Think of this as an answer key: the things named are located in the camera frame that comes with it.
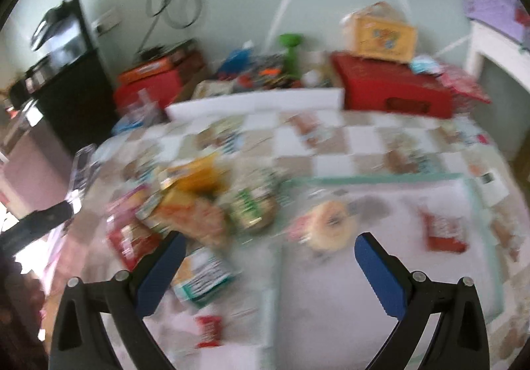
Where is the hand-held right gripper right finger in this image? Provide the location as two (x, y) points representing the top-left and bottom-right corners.
(354, 232), (492, 370)

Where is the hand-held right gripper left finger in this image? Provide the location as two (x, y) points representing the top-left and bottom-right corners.
(49, 230), (188, 370)

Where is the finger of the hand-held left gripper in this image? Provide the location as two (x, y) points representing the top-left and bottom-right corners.
(0, 200), (74, 255)

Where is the clear tray with green rim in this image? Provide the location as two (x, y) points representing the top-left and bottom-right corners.
(271, 171), (512, 356)

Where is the green and white drink carton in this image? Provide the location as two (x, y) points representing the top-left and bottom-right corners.
(171, 247), (236, 309)

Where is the red snack packet with picture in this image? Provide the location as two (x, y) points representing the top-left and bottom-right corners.
(107, 221), (163, 269)

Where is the peach snack packet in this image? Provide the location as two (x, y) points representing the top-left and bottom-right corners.
(156, 188), (229, 247)

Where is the pink snack packet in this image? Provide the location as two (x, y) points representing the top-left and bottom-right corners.
(105, 184), (155, 226)

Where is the small red snack packet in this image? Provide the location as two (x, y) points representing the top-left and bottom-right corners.
(194, 314), (225, 349)

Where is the round pastry in clear packet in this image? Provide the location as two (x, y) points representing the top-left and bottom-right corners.
(290, 198), (362, 252)

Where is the red-brown snack packet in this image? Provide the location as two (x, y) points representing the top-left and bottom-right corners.
(419, 208), (469, 254)

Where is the yellow snack packet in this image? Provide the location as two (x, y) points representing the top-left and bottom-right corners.
(161, 154), (226, 194)

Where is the green snack packet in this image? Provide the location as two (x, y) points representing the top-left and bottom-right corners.
(227, 175), (279, 232)

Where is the black cabinet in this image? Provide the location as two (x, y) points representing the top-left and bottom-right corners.
(8, 0), (119, 158)

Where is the checkered tablecloth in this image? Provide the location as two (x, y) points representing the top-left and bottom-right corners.
(39, 109), (530, 370)

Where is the small red box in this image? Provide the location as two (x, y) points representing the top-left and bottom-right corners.
(113, 72), (184, 116)

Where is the orange box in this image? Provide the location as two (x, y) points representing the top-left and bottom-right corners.
(117, 55), (180, 85)

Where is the large red box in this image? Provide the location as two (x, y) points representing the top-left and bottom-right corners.
(330, 51), (455, 119)

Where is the red patterned bag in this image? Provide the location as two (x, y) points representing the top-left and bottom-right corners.
(438, 64), (492, 105)

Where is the wet wipes pack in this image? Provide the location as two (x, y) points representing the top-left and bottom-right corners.
(410, 55), (445, 77)

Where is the brown box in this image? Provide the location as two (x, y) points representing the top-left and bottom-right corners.
(165, 39), (208, 75)

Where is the blue pouch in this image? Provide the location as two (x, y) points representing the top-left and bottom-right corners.
(214, 46), (254, 79)

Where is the green dumbbell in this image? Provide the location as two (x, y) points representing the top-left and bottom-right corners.
(279, 33), (304, 78)

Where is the white shelf unit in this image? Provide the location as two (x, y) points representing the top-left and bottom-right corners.
(465, 18), (530, 162)

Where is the wall socket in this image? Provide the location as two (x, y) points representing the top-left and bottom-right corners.
(92, 9), (124, 35)

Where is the yellow wooden box with handle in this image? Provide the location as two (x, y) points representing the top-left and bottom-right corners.
(341, 2), (417, 63)

